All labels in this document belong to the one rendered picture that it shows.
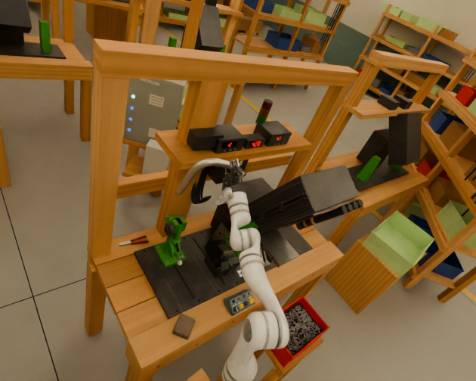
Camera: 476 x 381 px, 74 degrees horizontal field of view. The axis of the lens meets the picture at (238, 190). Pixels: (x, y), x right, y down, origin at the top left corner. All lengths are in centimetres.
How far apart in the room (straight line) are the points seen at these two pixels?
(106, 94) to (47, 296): 184
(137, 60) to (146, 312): 111
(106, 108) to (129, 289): 89
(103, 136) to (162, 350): 93
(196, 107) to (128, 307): 97
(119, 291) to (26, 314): 110
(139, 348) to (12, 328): 127
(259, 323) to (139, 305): 91
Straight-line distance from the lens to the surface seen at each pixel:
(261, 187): 191
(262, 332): 85
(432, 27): 1003
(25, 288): 279
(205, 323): 165
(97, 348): 253
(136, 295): 169
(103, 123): 125
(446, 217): 399
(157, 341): 157
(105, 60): 114
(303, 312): 193
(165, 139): 148
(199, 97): 137
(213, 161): 119
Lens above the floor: 233
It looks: 37 degrees down
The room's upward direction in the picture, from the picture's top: 23 degrees clockwise
